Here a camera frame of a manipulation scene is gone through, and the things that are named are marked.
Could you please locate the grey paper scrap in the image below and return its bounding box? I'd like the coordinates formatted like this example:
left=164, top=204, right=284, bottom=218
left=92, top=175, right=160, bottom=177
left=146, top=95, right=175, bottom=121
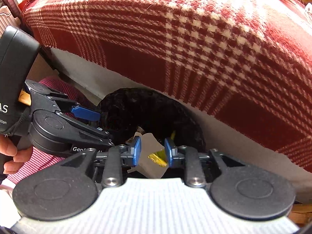
left=128, top=132, right=168, bottom=179

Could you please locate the person's left hand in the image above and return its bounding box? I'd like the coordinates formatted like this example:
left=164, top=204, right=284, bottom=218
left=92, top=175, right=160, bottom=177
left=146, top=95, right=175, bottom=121
left=1, top=135, right=33, bottom=174

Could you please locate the red white plaid blanket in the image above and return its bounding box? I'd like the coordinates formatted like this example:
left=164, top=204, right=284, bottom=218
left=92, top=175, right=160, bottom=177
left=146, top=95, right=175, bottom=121
left=22, top=0, right=311, bottom=171

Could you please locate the gold foil wrapper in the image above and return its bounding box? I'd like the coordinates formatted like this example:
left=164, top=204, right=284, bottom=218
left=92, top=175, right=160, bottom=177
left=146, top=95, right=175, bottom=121
left=148, top=131, right=176, bottom=168

